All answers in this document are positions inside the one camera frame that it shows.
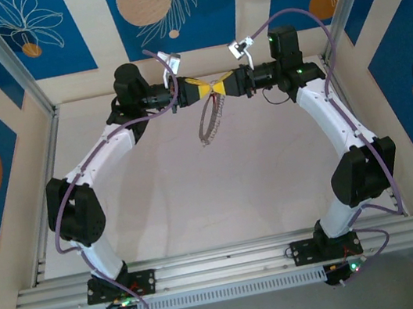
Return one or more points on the metal keyring band with rings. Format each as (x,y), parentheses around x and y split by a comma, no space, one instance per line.
(200,131)

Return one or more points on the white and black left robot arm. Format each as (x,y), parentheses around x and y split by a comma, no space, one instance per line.
(107,151)

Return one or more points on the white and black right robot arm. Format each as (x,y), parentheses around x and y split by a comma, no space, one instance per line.
(326,110)

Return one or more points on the blue panel with beige circle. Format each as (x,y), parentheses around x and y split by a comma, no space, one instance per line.
(206,11)

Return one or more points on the small controller circuit board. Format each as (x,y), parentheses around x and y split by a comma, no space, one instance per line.
(123,307)
(341,272)

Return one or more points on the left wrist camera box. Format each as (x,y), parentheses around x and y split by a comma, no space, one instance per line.
(171,62)

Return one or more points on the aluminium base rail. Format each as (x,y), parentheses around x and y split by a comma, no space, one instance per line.
(225,268)

